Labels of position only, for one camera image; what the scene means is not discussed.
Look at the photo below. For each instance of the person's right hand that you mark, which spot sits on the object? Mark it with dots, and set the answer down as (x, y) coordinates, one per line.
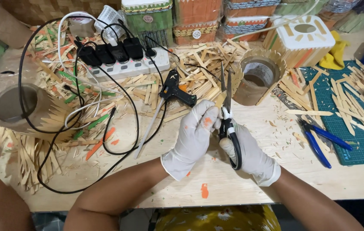
(255, 160)

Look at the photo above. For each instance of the person's left hand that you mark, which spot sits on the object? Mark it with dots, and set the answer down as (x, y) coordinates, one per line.
(191, 138)

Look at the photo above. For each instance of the person's left fingers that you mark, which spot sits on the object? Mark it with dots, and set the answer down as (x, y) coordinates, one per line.
(209, 112)

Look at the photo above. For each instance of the short plain wooden stick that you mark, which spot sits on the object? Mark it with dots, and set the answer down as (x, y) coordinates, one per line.
(219, 99)

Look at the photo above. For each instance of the black and white scissors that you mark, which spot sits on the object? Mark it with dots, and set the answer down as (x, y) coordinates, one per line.
(226, 128)

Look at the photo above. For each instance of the black glue gun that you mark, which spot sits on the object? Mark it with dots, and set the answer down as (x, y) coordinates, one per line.
(175, 89)

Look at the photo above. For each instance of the small cardboard tube with sticks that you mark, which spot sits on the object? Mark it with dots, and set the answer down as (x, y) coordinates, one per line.
(249, 91)

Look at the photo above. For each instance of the heap of plain stick offcuts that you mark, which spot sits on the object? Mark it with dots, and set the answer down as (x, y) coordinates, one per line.
(201, 64)

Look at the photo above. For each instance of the translucent glue stick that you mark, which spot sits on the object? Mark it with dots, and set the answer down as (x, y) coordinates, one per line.
(149, 128)

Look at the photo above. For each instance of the white power strip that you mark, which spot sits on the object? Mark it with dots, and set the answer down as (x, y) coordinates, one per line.
(130, 68)

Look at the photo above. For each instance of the orange decorated stick box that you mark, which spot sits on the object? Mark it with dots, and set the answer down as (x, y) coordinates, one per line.
(196, 19)

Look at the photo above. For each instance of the black power adapter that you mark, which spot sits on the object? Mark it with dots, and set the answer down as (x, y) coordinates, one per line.
(88, 55)
(105, 54)
(118, 51)
(133, 48)

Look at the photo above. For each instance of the long pointed wooden stick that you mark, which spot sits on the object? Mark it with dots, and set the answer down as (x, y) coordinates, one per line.
(308, 112)

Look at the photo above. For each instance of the orange and blue stick box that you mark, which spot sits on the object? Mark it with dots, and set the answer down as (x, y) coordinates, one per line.
(249, 19)

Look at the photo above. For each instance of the green decorated stick box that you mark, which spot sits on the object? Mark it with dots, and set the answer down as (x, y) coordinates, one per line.
(148, 24)

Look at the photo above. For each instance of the yellow floral clothing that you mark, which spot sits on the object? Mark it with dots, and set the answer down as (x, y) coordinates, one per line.
(217, 219)

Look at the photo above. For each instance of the orange wooden stick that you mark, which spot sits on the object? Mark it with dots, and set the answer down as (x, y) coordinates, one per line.
(100, 144)

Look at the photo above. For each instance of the white stick box sun lid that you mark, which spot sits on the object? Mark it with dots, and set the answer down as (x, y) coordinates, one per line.
(303, 41)

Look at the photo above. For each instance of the green cutting mat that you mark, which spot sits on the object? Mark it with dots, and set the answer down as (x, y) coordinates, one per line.
(329, 128)

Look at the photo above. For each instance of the yellow cloth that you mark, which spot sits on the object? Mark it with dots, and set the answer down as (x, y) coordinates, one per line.
(332, 59)

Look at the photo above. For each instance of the white plastic basket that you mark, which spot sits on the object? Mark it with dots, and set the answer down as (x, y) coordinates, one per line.
(108, 17)

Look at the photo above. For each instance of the pile of pointed wooden sticks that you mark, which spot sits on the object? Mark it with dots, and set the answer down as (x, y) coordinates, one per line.
(358, 106)

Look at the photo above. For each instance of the wide cardboard tube with sticks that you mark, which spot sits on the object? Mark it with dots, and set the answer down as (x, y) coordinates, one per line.
(44, 112)

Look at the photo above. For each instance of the heap of coloured stick offcuts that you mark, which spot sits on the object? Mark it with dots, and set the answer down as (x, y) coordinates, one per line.
(40, 160)

